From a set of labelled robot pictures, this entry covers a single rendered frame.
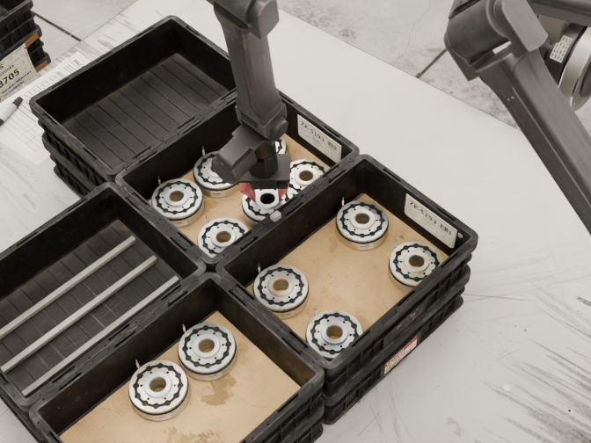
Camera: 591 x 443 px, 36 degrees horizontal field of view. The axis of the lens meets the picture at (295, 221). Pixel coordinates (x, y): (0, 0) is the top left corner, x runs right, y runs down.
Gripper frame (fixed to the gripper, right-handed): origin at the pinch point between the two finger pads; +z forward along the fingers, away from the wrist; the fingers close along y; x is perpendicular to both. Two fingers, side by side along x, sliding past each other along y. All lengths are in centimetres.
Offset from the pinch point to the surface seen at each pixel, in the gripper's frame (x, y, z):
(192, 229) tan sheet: -3.6, -15.4, 5.6
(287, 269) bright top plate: -15.2, 4.1, 3.0
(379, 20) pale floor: 157, 29, 94
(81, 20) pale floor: 158, -85, 90
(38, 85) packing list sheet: 51, -61, 18
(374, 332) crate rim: -32.9, 19.8, -3.9
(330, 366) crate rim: -39.3, 12.3, -4.3
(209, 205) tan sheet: 2.7, -12.3, 5.8
